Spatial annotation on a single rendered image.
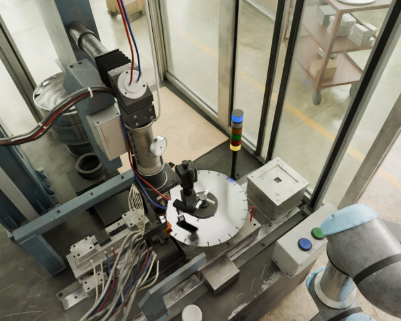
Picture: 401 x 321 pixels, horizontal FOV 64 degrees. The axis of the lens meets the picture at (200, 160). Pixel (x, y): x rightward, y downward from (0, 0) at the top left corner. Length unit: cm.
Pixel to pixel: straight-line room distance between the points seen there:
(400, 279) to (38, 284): 120
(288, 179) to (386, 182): 148
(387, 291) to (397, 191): 207
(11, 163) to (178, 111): 92
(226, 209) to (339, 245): 55
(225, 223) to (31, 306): 77
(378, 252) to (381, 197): 196
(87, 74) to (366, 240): 70
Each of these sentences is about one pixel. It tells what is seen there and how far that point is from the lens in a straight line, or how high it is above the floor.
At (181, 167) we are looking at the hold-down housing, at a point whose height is 125.
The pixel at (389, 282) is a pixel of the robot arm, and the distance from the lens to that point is 69.
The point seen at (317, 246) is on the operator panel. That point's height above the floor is 90.
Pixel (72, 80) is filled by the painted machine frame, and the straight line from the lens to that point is 84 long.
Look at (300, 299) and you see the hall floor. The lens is 211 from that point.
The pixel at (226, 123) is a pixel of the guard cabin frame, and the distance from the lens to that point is 169.
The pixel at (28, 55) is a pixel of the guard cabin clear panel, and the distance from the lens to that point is 180.
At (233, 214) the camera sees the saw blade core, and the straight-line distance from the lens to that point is 118.
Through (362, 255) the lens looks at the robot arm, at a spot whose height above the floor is 137.
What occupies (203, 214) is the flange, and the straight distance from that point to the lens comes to 116.
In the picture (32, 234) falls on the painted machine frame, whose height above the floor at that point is 103.
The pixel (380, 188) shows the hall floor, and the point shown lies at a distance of 270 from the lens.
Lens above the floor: 196
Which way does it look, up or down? 50 degrees down
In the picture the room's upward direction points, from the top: 3 degrees counter-clockwise
